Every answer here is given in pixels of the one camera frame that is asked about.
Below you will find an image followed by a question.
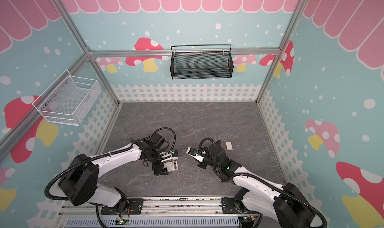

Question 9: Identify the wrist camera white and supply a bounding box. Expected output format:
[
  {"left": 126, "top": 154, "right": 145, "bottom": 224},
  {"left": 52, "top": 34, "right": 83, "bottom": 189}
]
[
  {"left": 187, "top": 147, "right": 204, "bottom": 163},
  {"left": 158, "top": 150, "right": 179, "bottom": 163}
]

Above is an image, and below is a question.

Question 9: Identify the white perforated cable duct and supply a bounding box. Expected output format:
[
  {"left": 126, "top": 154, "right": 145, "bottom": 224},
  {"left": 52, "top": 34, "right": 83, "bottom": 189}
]
[{"left": 64, "top": 217, "right": 241, "bottom": 228}]

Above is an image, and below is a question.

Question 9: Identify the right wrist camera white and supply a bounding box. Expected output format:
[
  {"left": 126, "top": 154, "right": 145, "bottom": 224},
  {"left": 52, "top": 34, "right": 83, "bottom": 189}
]
[{"left": 187, "top": 147, "right": 204, "bottom": 163}]

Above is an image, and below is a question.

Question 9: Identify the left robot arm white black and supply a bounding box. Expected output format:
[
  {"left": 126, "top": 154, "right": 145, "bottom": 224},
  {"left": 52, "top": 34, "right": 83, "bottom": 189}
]
[{"left": 44, "top": 128, "right": 178, "bottom": 215}]

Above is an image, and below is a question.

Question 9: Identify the white wire mesh basket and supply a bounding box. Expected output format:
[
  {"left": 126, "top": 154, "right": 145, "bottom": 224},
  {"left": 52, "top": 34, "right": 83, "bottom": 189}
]
[{"left": 32, "top": 71, "right": 102, "bottom": 126}]

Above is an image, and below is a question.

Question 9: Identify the white battery cover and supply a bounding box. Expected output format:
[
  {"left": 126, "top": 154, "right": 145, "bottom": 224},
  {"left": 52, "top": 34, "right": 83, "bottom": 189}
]
[{"left": 226, "top": 142, "right": 233, "bottom": 151}]

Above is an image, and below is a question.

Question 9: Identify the white remote control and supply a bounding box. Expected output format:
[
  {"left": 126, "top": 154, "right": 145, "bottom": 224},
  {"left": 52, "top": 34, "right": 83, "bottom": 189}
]
[{"left": 164, "top": 161, "right": 179, "bottom": 172}]

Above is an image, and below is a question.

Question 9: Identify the black wire mesh basket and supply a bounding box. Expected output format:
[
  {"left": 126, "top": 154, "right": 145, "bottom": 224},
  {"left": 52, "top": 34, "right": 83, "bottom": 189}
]
[{"left": 170, "top": 44, "right": 234, "bottom": 80}]

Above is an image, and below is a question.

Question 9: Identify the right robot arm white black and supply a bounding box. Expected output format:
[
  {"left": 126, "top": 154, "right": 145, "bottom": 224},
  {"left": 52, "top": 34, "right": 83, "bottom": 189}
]
[{"left": 187, "top": 138, "right": 328, "bottom": 228}]

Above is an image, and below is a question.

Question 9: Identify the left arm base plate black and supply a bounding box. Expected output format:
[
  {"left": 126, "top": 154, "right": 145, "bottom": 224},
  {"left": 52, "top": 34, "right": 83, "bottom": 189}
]
[{"left": 101, "top": 198, "right": 144, "bottom": 215}]

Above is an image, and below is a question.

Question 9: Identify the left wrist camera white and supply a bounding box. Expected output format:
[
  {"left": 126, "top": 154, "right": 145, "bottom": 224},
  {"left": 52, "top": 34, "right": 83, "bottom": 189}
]
[{"left": 158, "top": 150, "right": 179, "bottom": 163}]

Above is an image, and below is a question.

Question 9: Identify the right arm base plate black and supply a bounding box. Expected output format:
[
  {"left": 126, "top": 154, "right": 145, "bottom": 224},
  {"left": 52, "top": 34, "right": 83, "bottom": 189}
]
[{"left": 221, "top": 197, "right": 257, "bottom": 214}]

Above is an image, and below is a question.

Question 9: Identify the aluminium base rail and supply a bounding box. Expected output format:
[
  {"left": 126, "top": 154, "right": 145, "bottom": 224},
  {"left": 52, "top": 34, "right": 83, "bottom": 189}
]
[{"left": 59, "top": 195, "right": 307, "bottom": 220}]

